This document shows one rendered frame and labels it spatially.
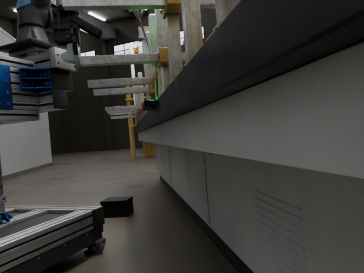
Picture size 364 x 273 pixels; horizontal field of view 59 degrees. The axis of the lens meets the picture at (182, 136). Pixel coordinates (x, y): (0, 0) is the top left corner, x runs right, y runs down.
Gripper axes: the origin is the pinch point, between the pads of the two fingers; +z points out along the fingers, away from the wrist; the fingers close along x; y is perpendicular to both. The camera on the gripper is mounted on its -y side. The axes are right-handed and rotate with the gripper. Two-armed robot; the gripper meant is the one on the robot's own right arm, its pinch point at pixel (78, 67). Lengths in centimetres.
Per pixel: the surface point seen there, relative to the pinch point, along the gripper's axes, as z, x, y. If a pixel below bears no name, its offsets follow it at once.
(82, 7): -10.6, 25.6, -5.2
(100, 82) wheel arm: 1.5, -23.6, -5.5
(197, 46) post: 7, 48, -31
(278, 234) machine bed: 53, 40, -51
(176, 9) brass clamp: -9.7, 25.7, -31.1
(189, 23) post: 2, 48, -30
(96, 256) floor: 82, -47, 4
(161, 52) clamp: -3.1, 4.9, -28.5
